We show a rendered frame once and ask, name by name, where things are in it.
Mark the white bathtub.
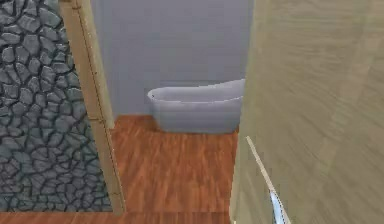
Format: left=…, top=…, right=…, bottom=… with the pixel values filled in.
left=147, top=78, right=246, bottom=135

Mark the light wooden room door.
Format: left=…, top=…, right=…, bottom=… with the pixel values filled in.
left=229, top=0, right=384, bottom=224

